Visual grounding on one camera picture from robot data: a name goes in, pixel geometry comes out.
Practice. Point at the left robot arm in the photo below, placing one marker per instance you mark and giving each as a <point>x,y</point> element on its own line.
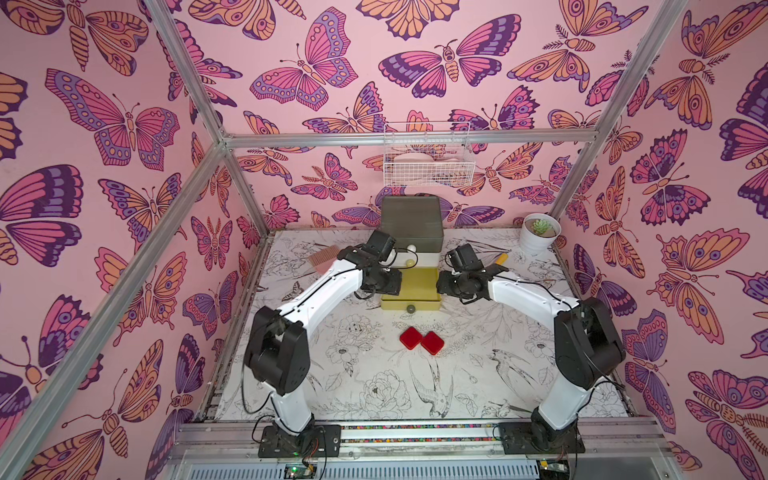
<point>277,353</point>

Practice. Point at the three-tier drawer cabinet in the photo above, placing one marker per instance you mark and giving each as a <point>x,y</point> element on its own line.
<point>415,222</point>

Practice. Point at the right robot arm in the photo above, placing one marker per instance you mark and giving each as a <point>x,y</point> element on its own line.
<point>587,347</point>

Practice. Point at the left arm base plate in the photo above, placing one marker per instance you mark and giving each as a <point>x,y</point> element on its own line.
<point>320,440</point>

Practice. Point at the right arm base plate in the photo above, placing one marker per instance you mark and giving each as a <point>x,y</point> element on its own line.
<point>534,438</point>

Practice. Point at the red brooch box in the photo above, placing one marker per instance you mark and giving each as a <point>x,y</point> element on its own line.
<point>432,343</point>
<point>410,338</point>

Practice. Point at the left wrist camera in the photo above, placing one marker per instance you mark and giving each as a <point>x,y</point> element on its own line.
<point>380,245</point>

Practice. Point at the white potted succulent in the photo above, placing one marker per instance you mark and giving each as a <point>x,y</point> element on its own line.
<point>538,232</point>

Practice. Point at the white wire basket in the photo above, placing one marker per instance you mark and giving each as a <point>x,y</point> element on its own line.
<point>427,159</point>

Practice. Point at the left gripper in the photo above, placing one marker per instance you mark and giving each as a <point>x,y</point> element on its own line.
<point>394,286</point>

